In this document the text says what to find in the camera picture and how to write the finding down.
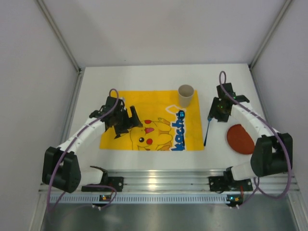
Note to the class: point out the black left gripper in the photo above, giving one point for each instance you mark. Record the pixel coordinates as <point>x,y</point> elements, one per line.
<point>125,121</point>

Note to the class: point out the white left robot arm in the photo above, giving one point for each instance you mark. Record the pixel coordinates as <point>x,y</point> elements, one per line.
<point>73,163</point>

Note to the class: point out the beige paper cup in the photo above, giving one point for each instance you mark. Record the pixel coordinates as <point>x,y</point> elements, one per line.
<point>185,93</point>

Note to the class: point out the blue metallic fork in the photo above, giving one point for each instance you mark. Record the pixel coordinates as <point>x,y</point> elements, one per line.
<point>209,119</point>

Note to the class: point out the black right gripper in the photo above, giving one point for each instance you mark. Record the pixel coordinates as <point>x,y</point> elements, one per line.
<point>215,113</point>

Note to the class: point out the right aluminium corner post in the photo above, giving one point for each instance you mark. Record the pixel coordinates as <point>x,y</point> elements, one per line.
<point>270,33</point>

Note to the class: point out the red-orange plate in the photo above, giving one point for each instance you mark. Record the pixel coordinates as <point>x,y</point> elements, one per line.
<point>239,140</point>

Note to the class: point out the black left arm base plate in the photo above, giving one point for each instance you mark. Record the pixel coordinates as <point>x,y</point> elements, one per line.
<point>107,185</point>

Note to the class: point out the slotted grey cable duct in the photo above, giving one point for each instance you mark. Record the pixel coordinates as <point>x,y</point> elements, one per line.
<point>146,199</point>

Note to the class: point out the left aluminium corner post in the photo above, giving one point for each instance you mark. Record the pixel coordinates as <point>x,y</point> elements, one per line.
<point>55,29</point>

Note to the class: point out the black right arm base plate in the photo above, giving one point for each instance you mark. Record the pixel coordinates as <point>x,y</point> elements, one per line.
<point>219,185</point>

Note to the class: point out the yellow Pikachu cloth placemat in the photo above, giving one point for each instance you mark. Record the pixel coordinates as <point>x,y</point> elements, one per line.
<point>159,113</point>

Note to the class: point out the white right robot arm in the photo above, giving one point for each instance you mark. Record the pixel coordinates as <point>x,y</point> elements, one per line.
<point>273,151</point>

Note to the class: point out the aluminium mounting rail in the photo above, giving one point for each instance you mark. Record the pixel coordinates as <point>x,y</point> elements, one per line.
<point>156,181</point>

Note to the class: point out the aluminium corner post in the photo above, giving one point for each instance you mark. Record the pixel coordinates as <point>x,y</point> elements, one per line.
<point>55,29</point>
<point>270,33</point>

